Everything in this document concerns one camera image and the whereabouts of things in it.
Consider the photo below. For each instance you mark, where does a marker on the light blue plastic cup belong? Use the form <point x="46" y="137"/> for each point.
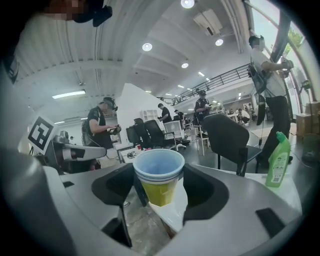
<point x="157" y="165"/>

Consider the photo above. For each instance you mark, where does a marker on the white office chair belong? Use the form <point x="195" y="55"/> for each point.
<point x="173" y="127"/>

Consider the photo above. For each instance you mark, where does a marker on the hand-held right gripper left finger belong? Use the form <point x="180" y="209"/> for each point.
<point x="75" y="200"/>

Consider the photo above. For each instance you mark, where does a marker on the ceiling air conditioner unit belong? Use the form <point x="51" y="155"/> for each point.
<point x="207" y="21"/>

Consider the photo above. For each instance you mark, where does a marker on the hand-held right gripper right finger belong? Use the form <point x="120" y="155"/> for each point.
<point x="237" y="200"/>

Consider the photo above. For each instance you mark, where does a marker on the black office chair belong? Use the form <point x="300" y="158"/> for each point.
<point x="136" y="135"/>
<point x="157" y="132"/>

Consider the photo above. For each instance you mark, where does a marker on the mesh waste bin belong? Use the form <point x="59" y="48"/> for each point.
<point x="311" y="147"/>

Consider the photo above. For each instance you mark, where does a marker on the black mezzanine railing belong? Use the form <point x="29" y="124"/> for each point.
<point x="220" y="77"/>

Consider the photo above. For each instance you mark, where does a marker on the round ceiling light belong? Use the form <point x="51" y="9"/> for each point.
<point x="219" y="42"/>
<point x="187" y="3"/>
<point x="184" y="65"/>
<point x="147" y="46"/>

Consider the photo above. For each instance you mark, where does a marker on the stack of cardboard boxes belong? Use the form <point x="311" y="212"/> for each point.
<point x="308" y="117"/>

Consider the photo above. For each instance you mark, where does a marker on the long ceiling tube light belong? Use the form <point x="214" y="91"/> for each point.
<point x="68" y="94"/>

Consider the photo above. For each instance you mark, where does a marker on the yellow plastic cup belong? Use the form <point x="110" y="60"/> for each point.
<point x="160" y="193"/>

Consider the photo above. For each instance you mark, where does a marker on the small white-topped table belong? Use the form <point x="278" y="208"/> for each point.
<point x="127" y="153"/>

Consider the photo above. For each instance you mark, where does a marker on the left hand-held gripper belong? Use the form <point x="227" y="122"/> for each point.
<point x="40" y="135"/>

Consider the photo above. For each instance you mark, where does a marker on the green spray bottle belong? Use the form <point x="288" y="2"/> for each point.
<point x="278" y="165"/>

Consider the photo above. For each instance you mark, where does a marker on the person's black head camera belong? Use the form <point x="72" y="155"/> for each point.
<point x="100" y="15"/>

